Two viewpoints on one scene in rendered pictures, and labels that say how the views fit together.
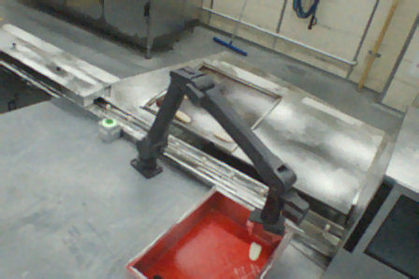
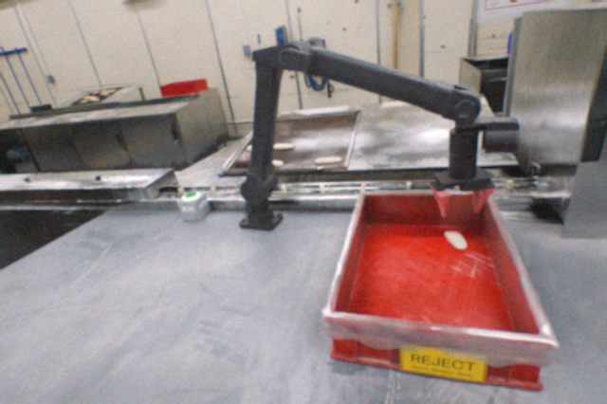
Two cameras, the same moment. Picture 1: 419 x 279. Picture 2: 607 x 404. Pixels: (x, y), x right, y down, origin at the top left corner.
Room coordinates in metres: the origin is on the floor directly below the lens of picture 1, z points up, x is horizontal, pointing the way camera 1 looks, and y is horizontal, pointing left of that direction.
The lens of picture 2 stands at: (0.20, 0.21, 1.33)
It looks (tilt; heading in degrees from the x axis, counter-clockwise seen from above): 25 degrees down; 351
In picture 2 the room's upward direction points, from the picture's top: 9 degrees counter-clockwise
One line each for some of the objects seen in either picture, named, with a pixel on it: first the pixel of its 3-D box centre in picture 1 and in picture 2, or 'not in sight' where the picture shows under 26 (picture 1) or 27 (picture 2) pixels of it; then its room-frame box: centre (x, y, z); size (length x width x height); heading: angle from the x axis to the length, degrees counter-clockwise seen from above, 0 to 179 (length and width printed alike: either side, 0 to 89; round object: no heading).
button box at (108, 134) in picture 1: (109, 132); (195, 210); (1.30, 0.41, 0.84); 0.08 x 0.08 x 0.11; 63
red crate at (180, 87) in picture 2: not in sight; (184, 87); (5.07, 0.79, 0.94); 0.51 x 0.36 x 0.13; 67
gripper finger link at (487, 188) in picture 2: (271, 231); (471, 194); (0.81, -0.27, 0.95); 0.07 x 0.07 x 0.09; 78
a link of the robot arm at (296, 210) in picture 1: (290, 198); (486, 124); (0.80, -0.28, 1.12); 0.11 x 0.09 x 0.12; 54
